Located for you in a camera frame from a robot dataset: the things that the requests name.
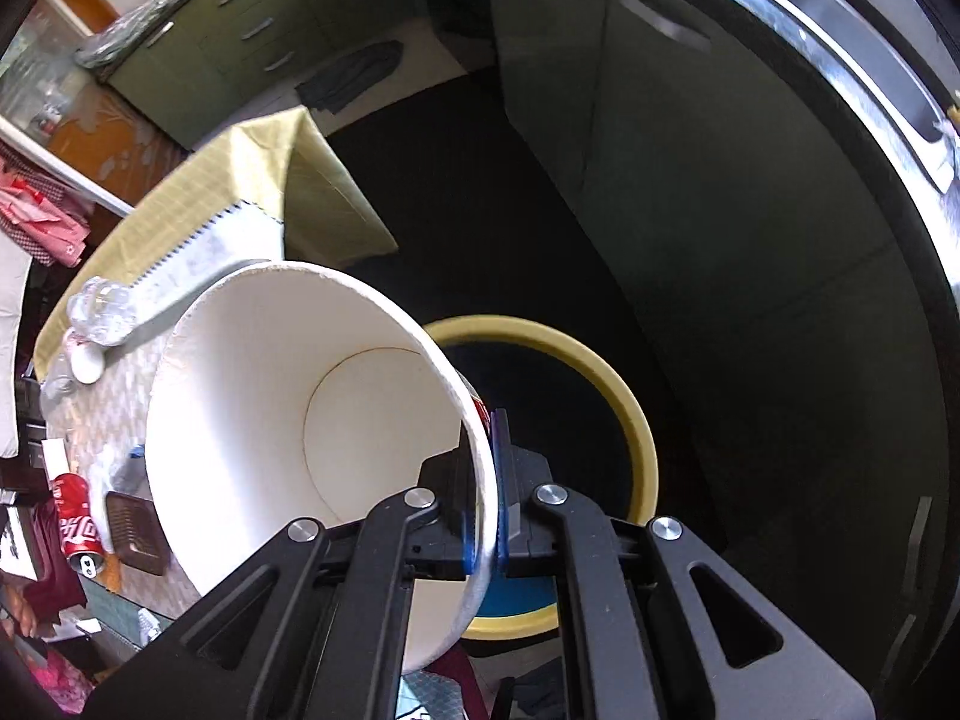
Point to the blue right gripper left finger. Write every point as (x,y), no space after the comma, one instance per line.
(463,507)

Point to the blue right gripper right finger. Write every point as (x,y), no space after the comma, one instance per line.
(506,460)

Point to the red paper bucket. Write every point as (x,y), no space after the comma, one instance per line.
(291,390)

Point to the clear plastic water bottle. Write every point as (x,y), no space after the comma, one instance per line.
(104,312)

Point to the yellow rimmed blue trash bin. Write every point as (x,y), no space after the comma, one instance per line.
(565,401)

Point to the green lower kitchen cabinets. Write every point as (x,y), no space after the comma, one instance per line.
(205,59)

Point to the steel kitchen sink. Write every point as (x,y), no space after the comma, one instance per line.
(905,99)

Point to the patterned tablecloth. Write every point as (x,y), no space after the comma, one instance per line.
(269,188)

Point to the brown plastic tray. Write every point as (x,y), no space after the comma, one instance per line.
(136,533)

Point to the red cola can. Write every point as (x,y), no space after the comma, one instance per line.
(79,536)

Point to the red checkered apron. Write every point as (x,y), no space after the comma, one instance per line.
(42,216)

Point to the crumpled plastic bag on counter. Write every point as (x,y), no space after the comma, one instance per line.
(105,46)

